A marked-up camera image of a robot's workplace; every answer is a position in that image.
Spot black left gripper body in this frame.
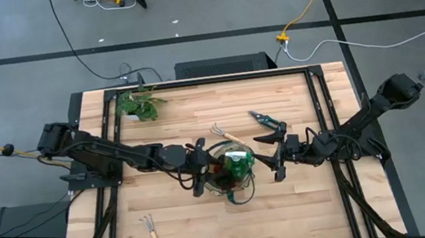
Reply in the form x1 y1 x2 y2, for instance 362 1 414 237
180 135 216 201

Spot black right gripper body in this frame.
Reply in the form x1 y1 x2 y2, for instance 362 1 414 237
266 118 309 184

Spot clear bowl with garden items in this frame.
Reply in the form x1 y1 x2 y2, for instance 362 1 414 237
198 137 262 211

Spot red gardening glove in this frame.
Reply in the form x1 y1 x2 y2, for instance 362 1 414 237
209 160 243 192

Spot green handled pruning shears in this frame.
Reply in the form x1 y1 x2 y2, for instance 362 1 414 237
248 106 282 133

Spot shiny green plastic item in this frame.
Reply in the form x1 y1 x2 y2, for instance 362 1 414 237
223 148 257 182

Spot green potted plant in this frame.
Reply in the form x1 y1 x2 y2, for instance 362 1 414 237
113 82 170 127

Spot black perforated box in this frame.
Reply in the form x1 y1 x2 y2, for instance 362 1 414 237
172 49 279 83

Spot black aluminium table frame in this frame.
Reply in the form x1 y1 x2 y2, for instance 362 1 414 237
40 50 421 238

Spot white floor cable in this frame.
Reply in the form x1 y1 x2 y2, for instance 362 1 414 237
281 20 425 65

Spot black hanging cable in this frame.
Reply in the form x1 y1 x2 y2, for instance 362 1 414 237
46 0 164 95

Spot yellow cable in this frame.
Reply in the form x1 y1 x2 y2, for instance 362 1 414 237
0 133 74 179

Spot white cable coil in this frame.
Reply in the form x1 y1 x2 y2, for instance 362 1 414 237
80 0 139 16

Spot black cable plug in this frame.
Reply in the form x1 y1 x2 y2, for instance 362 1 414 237
0 142 16 158

